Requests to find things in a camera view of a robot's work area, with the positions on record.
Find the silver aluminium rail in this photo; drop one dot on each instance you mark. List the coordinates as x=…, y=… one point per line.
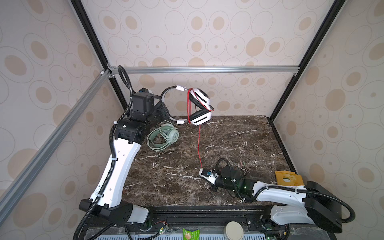
x=21, y=184
x=212, y=70

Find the black corner frame post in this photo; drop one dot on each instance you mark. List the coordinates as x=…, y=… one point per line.
x=98, y=49
x=320, y=34

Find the silver aluminium rail back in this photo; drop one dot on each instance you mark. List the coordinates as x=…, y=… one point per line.
x=212, y=70

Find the black corner frame post left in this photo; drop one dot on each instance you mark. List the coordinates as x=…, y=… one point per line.
x=98, y=49

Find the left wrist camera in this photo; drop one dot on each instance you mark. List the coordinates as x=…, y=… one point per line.
x=144, y=101

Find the white black red-cable headphones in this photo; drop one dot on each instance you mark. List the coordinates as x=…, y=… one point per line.
x=199, y=109

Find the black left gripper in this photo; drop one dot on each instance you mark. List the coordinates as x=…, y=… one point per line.
x=166, y=113

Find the green snack packet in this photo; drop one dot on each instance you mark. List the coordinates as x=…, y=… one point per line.
x=191, y=235

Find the black corner frame post right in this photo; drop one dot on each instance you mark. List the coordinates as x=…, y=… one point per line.
x=320, y=34

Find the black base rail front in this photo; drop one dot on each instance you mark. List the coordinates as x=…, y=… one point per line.
x=193, y=217

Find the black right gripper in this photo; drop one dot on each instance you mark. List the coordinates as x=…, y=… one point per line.
x=213, y=187

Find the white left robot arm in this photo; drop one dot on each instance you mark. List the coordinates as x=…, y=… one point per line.
x=126, y=138

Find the white round cap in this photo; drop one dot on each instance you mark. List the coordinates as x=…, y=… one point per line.
x=233, y=231

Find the mint green headphones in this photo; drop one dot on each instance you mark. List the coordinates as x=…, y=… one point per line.
x=168, y=132

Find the yellow green snack bag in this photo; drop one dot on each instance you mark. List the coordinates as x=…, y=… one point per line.
x=287, y=178

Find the silver aluminium rail left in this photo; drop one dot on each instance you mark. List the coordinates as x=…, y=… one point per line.
x=21, y=184

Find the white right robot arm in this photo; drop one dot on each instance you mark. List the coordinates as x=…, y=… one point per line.
x=297, y=201

